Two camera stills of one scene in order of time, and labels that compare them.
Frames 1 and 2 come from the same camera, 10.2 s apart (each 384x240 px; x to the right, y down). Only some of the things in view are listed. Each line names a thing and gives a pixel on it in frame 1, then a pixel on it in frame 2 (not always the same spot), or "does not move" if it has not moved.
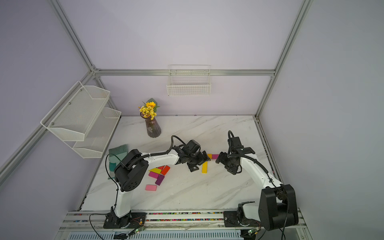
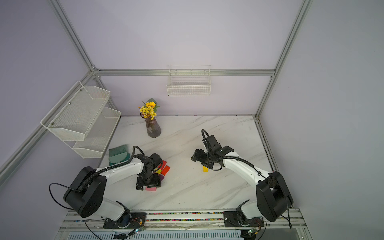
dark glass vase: x=153 y=128 does not move
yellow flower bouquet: x=149 y=109 does not move
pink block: x=151 y=187 does not move
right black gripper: x=222 y=157 -> x=199 y=155
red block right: x=165 y=170 does not move
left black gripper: x=206 y=158 -> x=156 y=182
